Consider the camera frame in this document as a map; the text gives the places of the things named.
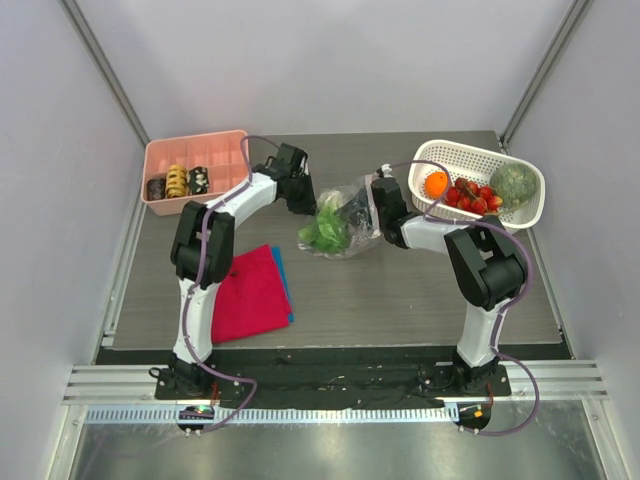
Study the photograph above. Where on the green fake lettuce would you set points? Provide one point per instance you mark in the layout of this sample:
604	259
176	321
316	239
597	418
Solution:
325	233

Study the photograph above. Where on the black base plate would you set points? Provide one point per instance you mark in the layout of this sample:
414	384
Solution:
320	375

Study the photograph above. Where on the pink compartment tray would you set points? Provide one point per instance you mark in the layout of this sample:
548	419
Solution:
219	152

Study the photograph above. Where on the yellow spiral item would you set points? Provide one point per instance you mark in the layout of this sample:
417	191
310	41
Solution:
176	182

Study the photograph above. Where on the white perforated plastic basket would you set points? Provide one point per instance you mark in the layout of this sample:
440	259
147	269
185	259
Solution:
477	165

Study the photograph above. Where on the red folded cloth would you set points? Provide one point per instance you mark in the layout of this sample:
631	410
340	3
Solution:
251	299

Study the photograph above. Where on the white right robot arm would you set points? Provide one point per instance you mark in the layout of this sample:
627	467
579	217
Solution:
490	267

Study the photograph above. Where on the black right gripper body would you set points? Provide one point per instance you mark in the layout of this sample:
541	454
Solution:
382	198

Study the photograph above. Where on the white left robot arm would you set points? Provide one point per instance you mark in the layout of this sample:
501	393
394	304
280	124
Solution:
203	251

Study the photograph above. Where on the orange fake orange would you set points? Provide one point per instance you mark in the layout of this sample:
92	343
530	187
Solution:
436	184

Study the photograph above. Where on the dark brown round item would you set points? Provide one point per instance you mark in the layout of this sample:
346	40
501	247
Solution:
156	189

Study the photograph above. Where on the blue folded cloth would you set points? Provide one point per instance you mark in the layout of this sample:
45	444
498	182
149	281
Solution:
277	256

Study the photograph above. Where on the clear zip top bag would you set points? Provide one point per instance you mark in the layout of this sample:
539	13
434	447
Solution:
360	242

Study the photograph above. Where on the red yellow lychee bunch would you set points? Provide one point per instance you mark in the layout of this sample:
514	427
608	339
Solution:
468	196

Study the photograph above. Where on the black white patterned item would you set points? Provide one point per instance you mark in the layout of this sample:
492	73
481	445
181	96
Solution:
198	180

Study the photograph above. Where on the green netted fake melon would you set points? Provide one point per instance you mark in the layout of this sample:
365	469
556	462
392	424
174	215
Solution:
515	183

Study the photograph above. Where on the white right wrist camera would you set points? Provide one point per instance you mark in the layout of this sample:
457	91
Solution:
384	171

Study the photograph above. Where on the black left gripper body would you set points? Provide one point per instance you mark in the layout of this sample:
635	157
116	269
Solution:
302	198

